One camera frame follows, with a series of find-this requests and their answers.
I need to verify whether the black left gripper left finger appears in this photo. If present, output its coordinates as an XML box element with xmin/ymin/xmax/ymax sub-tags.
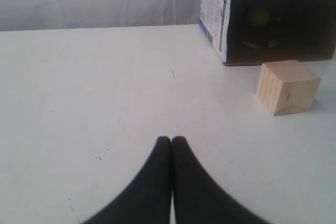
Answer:
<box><xmin>85</xmin><ymin>136</ymin><xmax>172</xmax><ymax>223</ymax></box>

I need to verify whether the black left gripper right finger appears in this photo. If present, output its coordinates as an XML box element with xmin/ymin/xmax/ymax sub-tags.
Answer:
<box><xmin>172</xmin><ymin>136</ymin><xmax>267</xmax><ymax>223</ymax></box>

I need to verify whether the yellow tennis ball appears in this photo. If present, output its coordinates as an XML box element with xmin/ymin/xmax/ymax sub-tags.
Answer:
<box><xmin>247</xmin><ymin>7</ymin><xmax>271</xmax><ymax>27</ymax></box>

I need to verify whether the light wooden cube block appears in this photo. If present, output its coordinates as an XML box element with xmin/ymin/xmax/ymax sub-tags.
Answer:
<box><xmin>256</xmin><ymin>60</ymin><xmax>321</xmax><ymax>116</ymax></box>

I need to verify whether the blue white cardboard box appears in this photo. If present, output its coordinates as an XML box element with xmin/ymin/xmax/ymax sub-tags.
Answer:
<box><xmin>199</xmin><ymin>0</ymin><xmax>335</xmax><ymax>66</ymax></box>

